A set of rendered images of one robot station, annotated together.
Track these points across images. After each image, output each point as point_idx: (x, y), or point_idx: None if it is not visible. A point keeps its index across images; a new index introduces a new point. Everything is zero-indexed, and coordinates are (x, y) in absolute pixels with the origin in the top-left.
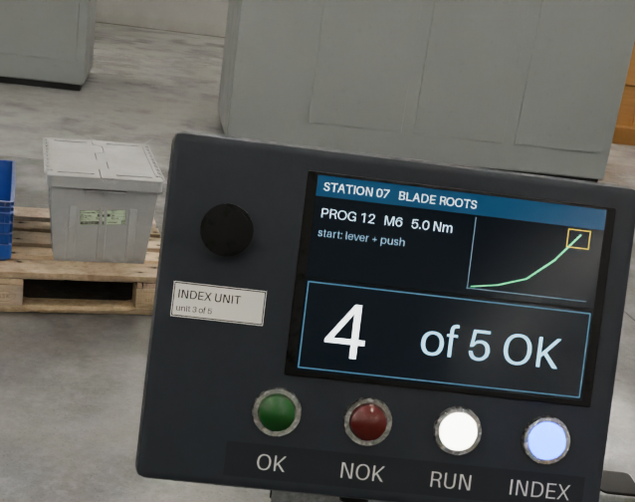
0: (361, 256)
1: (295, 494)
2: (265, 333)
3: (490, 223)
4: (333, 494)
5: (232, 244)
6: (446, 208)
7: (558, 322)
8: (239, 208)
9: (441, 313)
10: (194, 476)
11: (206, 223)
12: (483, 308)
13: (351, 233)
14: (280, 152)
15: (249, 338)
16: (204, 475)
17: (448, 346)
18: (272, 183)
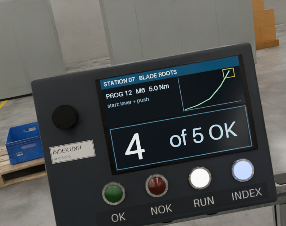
0: (130, 110)
1: None
2: (97, 158)
3: (185, 78)
4: (151, 223)
5: (68, 123)
6: (162, 77)
7: (231, 114)
8: (67, 106)
9: (175, 126)
10: None
11: (54, 117)
12: (194, 118)
13: (123, 102)
14: (79, 75)
15: (91, 163)
16: None
17: (183, 140)
18: (80, 90)
